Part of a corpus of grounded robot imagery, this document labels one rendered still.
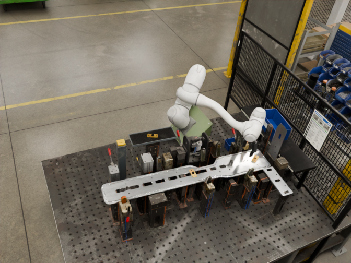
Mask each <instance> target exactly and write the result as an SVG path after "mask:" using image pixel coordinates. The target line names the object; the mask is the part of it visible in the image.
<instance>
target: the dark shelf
mask: <svg viewBox="0 0 351 263"><path fill-rule="evenodd" d="M257 107H260V108H262V107H261V105H260V104H256V105H250V106H244V107H241V109H240V110H241V111H242V112H243V113H244V115H245V116H246V117H247V118H248V119H249V120H250V116H251V114H252V112H253V111H254V109H255V108H257ZM264 134H265V131H264V130H263V129H262V130H261V135H262V136H263V135H264ZM263 137H264V136H263ZM268 143H269V145H270V144H271V140H270V139H269V140H268ZM280 150H281V151H280V154H279V157H284V158H285V159H286V160H287V161H288V167H289V169H290V170H291V171H292V172H293V173H294V174H297V173H301V172H305V171H309V170H313V169H315V168H316V165H315V164H314V163H313V162H312V161H311V160H310V159H309V158H308V157H307V156H306V155H305V153H304V152H303V151H302V150H301V149H300V148H299V147H298V146H297V145H296V144H295V143H294V141H293V140H292V139H291V138H290V137H288V139H287V140H284V141H283V144H282V146H281V148H280Z"/></svg>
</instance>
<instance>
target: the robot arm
mask: <svg viewBox="0 0 351 263"><path fill-rule="evenodd" d="M205 76H206V69H205V68H204V67H203V66H202V65H199V64H196V65H194V66H192V67H191V69H190V70H189V72H188V74H187V76H186V79H185V82H184V85H183V87H179V88H178V90H177V92H176V96H177V99H176V102H175V105H174V106H172V107H171V108H170V109H169V110H168V111H167V117H168V119H169V121H170V122H171V123H172V124H173V125H174V126H175V127H177V130H178V131H179V132H180V131H181V132H182V133H183V135H186V134H187V132H188V131H189V130H190V129H191V127H192V126H193V125H194V124H196V121H195V120H194V119H192V118H191V117H190V116H189V110H190V108H191V106H192V105H195V106H201V107H207V108H210V109H212V110H214V111H215V112H216V113H218V114H219V115H220V116H221V117H222V118H223V119H224V120H225V121H226V122H227V123H228V124H229V125H230V126H231V127H233V128H235V129H236V130H238V131H239V132H240V133H241V134H242V135H243V137H242V138H243V144H242V147H245V146H246V143H247V142H251V148H252V150H251V152H250V155H249V157H252V156H253V154H254V153H255V152H256V151H257V143H258V141H256V140H257V139H258V137H259V135H260V133H261V130H262V126H263V124H264V121H265V117H266V112H265V110H264V109H263V108H260V107H257V108H255V109H254V111H253V112H252V114H251V116H250V120H249V121H245V122H243V123H242V122H238V121H236V120H235V119H233V118H232V117H231V116H230V114H229V113H228V112H227V111H226V110H225V109H224V108H223V107H222V106H221V105H220V104H218V103H217V102H215V101H213V100H211V99H209V98H208V97H206V96H204V95H202V94H200V93H199V90H200V88H201V86H202V84H203V82H204V79H205ZM177 130H176V131H175V133H177Z"/></svg>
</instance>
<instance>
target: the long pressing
mask: <svg viewBox="0 0 351 263"><path fill-rule="evenodd" d="M250 152H251V150H248V151H244V152H239V153H234V154H230V155H227V156H222V157H217V158H216V160H215V162H214V164H212V165H207V166H203V167H200V168H198V167H195V166H193V165H185V166H181V167H178V168H173V169H168V170H164V171H159V172H155V173H150V174H146V175H141V176H137V177H132V178H127V179H124V180H120V181H115V182H110V183H106V184H103V185H102V187H101V191H102V194H103V198H104V202H105V203H106V204H108V205H111V204H115V203H118V202H119V201H121V197H122V196H126V198H127V199H129V200H131V199H135V198H139V197H143V196H148V195H152V194H156V193H160V192H164V191H167V190H171V189H175V188H179V187H184V186H188V185H192V184H196V183H200V182H204V181H205V180H206V177H207V176H209V175H211V177H212V180H213V179H216V178H220V177H223V178H231V177H235V176H239V175H243V174H246V173H247V171H248V170H249V168H251V167H254V171H253V172H256V171H260V170H263V169H264V168H269V167H271V165H270V163H269V162H268V161H267V159H266V158H265V157H264V155H263V154H262V153H261V152H260V150H258V149H257V151H256V152H255V153H254V154H253V156H252V157H249V154H250ZM254 155H257V156H259V158H258V159H257V161H256V162H253V161H252V159H253V157H254ZM230 160H233V166H230V165H229V162H230ZM244 160H245V162H244ZM247 160H248V161H247ZM221 165H225V168H220V167H219V166H221ZM213 167H215V168H216V170H212V171H211V170H210V169H209V168H213ZM190 169H193V170H194V171H195V172H196V171H200V170H204V169H206V170H207V172H204V173H200V174H197V177H192V175H191V176H186V177H182V178H179V177H178V176H179V175H182V174H187V173H190V171H189V170H190ZM229 169H230V170H229ZM220 171H221V172H220ZM176 172H177V173H176ZM174 176H176V177H177V179H174V180H168V178H170V177H174ZM162 179H164V180H165V182H162V183H156V181H157V180H162ZM149 182H152V185H148V186H143V184H144V183H149ZM135 185H138V186H139V188H136V189H130V188H129V189H128V190H126V187H127V186H128V187H131V186H135ZM122 188H125V190H126V191H124V192H119V193H116V190H118V189H122Z"/></svg>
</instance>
